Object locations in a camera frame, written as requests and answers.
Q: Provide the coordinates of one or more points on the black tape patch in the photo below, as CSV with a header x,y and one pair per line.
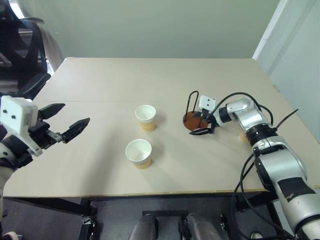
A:
x,y
296,187

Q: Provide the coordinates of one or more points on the black office chair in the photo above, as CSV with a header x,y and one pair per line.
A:
x,y
27,50

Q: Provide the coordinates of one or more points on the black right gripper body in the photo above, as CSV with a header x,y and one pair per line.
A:
x,y
208,117

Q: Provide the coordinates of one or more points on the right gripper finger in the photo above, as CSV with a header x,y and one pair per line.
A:
x,y
201,131
199,114

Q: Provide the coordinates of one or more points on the dark grey rounded cover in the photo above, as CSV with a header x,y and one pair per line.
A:
x,y
203,228
143,228

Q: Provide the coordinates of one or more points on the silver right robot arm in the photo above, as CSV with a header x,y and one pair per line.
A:
x,y
285,165

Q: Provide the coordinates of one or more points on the grey chair backrest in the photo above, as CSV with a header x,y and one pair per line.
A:
x,y
53,47

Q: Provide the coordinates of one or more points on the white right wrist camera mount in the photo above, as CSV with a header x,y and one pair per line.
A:
x,y
207,102

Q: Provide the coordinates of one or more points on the black metal table leg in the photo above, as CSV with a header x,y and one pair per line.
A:
x,y
50,205
260,200

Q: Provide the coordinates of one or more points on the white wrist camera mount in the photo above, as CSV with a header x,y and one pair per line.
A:
x,y
207,102
17,112

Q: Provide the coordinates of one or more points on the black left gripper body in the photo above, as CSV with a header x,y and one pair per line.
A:
x,y
41,135

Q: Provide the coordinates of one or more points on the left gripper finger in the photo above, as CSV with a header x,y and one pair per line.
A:
x,y
76,130
51,110

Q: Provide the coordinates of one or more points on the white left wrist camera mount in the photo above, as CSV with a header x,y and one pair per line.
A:
x,y
17,112

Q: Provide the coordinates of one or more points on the white and yellow paper cup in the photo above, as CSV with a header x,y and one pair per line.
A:
x,y
145,113
243,138
138,151

